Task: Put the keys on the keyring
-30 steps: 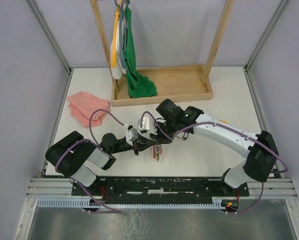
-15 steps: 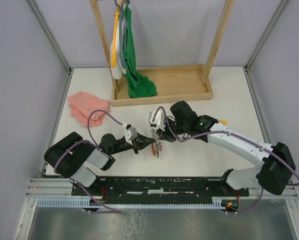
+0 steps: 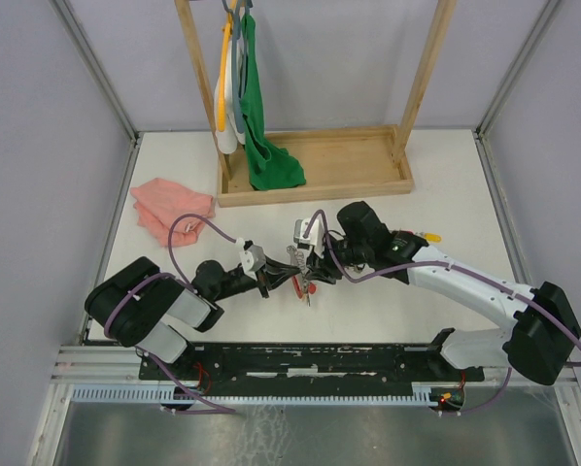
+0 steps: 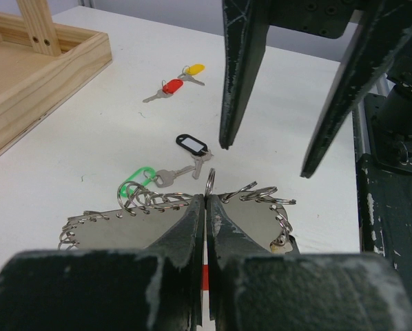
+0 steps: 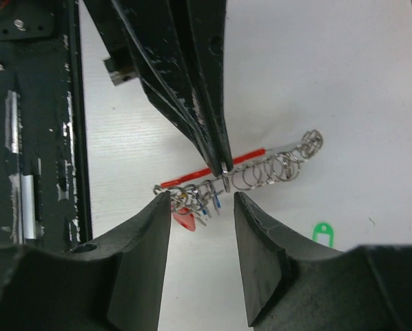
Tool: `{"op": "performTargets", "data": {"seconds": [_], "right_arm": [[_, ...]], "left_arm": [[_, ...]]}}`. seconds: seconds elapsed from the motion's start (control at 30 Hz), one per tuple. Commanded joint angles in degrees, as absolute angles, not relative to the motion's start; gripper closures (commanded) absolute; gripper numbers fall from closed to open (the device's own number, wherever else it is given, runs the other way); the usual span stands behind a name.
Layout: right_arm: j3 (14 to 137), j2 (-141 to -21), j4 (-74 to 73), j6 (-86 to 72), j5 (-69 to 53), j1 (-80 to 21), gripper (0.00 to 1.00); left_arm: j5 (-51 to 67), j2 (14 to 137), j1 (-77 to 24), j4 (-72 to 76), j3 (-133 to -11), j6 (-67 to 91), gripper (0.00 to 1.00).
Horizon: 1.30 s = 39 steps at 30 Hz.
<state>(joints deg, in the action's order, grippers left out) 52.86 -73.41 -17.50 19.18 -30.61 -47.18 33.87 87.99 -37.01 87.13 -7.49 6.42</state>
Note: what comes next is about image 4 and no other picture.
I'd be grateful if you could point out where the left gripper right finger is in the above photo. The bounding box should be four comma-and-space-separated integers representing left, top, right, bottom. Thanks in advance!
206, 195, 412, 330

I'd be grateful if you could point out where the wooden clothes rack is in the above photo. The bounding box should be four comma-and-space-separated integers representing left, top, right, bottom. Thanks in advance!
0, 1, 112, 156

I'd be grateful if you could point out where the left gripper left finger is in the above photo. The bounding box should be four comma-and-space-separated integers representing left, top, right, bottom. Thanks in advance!
0, 194, 205, 330

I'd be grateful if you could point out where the green tag key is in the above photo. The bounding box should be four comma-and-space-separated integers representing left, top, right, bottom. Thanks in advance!
120, 165, 195, 197

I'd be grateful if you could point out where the yellow tag key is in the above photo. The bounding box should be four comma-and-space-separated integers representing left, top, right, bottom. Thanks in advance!
177, 63, 205, 86

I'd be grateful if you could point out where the black tag key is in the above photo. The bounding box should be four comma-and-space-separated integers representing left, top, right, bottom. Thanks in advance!
175, 134, 213, 179

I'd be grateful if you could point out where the red tag key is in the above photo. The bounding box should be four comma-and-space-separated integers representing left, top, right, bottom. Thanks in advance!
143, 79, 184, 103

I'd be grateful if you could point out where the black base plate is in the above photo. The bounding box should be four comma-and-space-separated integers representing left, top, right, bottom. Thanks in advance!
356, 93, 412, 305

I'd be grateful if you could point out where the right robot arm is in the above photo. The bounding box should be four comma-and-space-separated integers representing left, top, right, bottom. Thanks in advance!
219, 1, 412, 178

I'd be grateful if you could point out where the grey key holder with rings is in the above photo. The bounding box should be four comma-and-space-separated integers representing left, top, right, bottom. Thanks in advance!
58, 179, 299, 254

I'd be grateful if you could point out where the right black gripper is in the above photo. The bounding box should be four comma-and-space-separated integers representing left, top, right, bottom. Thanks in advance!
219, 0, 412, 179

